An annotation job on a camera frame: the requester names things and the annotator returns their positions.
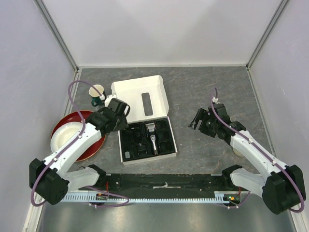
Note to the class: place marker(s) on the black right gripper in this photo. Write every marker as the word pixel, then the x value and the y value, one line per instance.
pixel 202 114

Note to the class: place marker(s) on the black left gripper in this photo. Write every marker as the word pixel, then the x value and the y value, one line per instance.
pixel 123 124

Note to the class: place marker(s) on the small white oil bottle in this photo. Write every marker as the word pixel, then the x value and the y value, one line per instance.
pixel 127 155

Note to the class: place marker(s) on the black silver hair clipper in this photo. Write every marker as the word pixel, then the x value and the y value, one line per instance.
pixel 151 128

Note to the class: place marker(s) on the white cardboard box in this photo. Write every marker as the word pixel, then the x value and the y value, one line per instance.
pixel 146 97

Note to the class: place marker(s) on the black comb guard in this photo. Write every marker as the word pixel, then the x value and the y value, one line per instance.
pixel 142 152
pixel 165 147
pixel 163 135
pixel 161 125

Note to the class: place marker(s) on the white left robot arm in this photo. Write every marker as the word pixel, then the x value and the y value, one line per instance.
pixel 51 179

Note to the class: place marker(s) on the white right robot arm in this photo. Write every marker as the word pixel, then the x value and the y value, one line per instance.
pixel 280 186

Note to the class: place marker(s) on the cream paper cup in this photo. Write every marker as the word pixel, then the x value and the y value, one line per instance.
pixel 97 93

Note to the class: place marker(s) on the black plastic tray insert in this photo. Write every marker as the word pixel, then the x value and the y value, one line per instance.
pixel 136 135

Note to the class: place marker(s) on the red round plate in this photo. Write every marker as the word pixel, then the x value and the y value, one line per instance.
pixel 93 149

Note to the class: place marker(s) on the white plate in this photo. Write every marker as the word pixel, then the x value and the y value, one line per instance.
pixel 63 134

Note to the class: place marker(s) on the cream ceramic mug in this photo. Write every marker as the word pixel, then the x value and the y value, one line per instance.
pixel 238 153

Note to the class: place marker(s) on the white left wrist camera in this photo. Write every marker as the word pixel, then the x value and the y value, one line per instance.
pixel 106 100

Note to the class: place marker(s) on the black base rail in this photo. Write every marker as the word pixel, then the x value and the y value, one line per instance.
pixel 165 185

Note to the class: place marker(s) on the white slotted cable duct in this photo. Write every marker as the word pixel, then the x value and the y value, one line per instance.
pixel 95 197

